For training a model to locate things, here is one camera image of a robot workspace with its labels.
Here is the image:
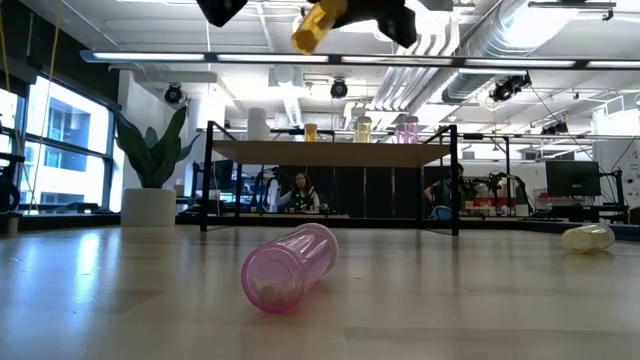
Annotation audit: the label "large white medicine bottle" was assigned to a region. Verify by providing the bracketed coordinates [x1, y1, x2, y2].
[247, 106, 271, 142]

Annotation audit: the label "black desk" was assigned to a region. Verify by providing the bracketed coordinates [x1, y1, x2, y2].
[529, 202, 631, 224]

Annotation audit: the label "black computer monitor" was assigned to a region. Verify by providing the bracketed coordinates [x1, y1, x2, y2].
[544, 159, 603, 198]

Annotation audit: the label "black partition panels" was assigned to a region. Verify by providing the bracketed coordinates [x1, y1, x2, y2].
[272, 166, 454, 220]

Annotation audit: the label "green plant white pot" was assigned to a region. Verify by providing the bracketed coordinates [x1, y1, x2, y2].
[113, 105, 202, 229]

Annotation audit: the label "silver ventilation duct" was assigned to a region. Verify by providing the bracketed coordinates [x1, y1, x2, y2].
[439, 0, 581, 104]

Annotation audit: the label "large window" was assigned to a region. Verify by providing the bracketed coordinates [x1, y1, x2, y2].
[0, 74, 119, 214]

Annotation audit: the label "LED light bar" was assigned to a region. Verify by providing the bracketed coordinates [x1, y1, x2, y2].
[79, 48, 640, 71]

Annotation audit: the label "wooden shelf black legs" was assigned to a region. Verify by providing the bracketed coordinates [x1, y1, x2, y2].
[199, 119, 461, 237]

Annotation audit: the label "black aluminium table frame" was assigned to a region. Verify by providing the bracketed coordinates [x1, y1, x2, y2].
[0, 212, 640, 242]

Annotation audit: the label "person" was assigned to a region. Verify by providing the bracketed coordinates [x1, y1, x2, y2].
[278, 172, 322, 214]
[423, 163, 469, 211]

